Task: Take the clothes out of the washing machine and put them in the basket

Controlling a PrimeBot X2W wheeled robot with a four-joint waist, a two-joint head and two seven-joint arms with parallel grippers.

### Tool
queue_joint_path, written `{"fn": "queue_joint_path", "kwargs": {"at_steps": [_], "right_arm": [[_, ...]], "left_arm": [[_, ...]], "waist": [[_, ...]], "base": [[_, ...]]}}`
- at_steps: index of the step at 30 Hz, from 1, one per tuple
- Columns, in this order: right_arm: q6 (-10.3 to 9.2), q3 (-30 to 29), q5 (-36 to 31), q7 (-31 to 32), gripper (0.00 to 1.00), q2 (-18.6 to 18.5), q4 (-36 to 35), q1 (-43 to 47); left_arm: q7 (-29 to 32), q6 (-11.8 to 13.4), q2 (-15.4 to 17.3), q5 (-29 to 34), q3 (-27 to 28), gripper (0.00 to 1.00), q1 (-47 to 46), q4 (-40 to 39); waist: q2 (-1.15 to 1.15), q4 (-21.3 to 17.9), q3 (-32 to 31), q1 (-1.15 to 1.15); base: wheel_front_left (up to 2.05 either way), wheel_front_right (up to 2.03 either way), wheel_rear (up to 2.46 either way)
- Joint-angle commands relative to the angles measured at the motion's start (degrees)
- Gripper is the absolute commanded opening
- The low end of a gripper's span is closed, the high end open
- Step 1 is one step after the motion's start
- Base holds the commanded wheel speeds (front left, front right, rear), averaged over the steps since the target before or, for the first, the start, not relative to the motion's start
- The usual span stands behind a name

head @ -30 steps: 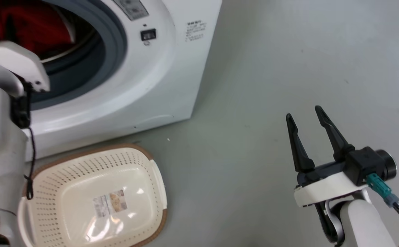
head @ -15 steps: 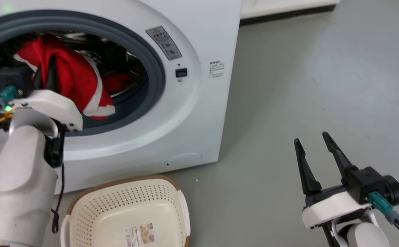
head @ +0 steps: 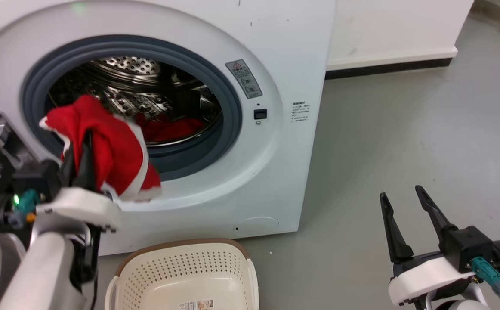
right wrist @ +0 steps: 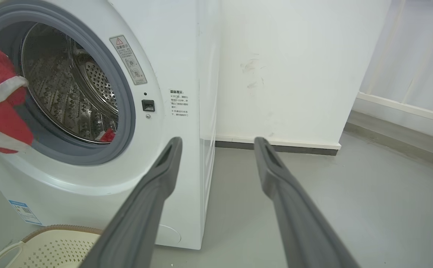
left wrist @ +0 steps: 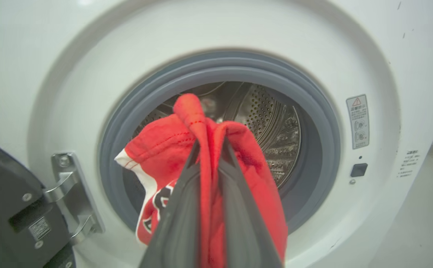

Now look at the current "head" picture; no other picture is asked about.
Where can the red cloth garment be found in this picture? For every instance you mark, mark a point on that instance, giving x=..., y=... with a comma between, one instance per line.
x=172, y=128

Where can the white front-load washing machine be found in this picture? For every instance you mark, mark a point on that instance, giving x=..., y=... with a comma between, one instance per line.
x=284, y=51

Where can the grey warning sticker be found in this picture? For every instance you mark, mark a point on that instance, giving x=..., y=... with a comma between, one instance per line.
x=244, y=79

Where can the chrome washer door hinge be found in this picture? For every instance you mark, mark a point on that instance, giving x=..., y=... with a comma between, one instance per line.
x=4, y=131

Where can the round filter access cover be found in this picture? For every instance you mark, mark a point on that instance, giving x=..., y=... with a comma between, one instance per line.
x=258, y=224

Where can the black door latch socket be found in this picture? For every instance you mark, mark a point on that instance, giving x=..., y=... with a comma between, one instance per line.
x=260, y=114

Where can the steel perforated washer drum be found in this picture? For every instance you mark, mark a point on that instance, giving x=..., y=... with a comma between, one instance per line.
x=146, y=84

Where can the grey rubber door gasket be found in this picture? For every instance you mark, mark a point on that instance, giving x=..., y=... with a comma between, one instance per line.
x=231, y=107

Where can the black wall baseboard strip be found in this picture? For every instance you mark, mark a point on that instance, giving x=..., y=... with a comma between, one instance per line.
x=387, y=69

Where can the red garment with white trim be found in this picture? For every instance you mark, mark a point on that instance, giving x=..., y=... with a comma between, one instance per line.
x=116, y=150

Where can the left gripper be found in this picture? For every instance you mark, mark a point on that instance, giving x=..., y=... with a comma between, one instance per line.
x=78, y=206

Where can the small printed text label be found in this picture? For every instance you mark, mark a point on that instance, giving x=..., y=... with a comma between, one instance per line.
x=300, y=112

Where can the basket product label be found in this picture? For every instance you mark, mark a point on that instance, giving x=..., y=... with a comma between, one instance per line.
x=195, y=305

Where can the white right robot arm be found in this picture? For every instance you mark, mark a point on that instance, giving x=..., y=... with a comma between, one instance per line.
x=461, y=301

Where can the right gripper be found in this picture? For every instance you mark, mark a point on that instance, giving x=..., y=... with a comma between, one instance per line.
x=465, y=252

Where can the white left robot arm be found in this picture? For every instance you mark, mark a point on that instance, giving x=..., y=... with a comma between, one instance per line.
x=43, y=271

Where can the cream perforated laundry basket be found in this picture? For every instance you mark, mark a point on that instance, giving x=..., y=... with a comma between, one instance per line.
x=181, y=271

